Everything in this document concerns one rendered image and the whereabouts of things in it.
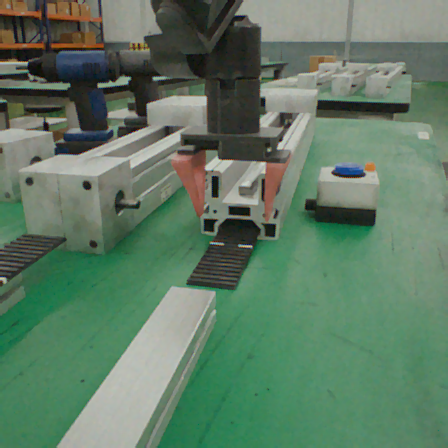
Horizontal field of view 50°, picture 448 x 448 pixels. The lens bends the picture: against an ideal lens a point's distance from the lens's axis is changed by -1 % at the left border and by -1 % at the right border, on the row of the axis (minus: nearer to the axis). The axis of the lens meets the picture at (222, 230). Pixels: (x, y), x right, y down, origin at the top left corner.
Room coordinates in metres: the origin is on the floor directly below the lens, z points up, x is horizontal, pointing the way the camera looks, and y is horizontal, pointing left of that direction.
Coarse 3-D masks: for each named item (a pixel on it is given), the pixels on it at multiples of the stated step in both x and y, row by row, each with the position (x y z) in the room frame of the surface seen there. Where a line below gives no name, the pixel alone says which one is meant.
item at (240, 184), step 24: (264, 120) 0.99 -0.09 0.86; (312, 120) 1.16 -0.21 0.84; (288, 144) 0.74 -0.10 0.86; (216, 168) 0.58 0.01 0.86; (240, 168) 0.68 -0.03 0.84; (264, 168) 0.58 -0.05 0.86; (288, 168) 0.63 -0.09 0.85; (216, 192) 0.60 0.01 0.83; (240, 192) 0.61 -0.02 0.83; (288, 192) 0.66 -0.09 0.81; (216, 216) 0.57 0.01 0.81; (240, 216) 0.56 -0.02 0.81
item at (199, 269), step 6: (198, 270) 0.46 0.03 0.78; (204, 270) 0.46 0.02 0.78; (210, 270) 0.46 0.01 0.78; (216, 270) 0.46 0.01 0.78; (222, 270) 0.46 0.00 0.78; (228, 270) 0.46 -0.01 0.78; (234, 270) 0.46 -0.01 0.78; (240, 270) 0.46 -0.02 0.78; (222, 276) 0.45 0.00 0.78; (228, 276) 0.45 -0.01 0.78; (234, 276) 0.45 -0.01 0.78; (240, 276) 0.45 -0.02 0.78
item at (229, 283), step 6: (192, 276) 0.45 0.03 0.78; (198, 276) 0.45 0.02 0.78; (204, 276) 0.45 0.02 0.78; (210, 276) 0.44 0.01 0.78; (216, 276) 0.44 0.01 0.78; (186, 282) 0.44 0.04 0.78; (192, 282) 0.44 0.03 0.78; (198, 282) 0.44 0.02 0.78; (204, 282) 0.43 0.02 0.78; (210, 282) 0.43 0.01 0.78; (216, 282) 0.43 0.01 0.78; (222, 282) 0.43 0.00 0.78; (228, 282) 0.43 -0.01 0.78; (234, 282) 0.44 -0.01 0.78; (222, 288) 0.43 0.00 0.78; (228, 288) 0.43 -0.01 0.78; (234, 288) 0.42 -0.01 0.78
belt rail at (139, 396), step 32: (160, 320) 0.32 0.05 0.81; (192, 320) 0.32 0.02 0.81; (128, 352) 0.28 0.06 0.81; (160, 352) 0.28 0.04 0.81; (192, 352) 0.30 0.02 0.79; (128, 384) 0.24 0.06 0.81; (160, 384) 0.24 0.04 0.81; (96, 416) 0.22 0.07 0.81; (128, 416) 0.22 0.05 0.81; (160, 416) 0.24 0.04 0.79
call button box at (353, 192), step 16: (320, 176) 0.64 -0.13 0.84; (336, 176) 0.64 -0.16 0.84; (352, 176) 0.63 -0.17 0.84; (368, 176) 0.64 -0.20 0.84; (320, 192) 0.62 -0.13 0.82; (336, 192) 0.62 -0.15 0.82; (352, 192) 0.61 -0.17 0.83; (368, 192) 0.61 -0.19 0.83; (320, 208) 0.62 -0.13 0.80; (336, 208) 0.62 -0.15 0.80; (352, 208) 0.61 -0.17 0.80; (368, 208) 0.61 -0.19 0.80; (352, 224) 0.61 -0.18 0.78; (368, 224) 0.61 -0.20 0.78
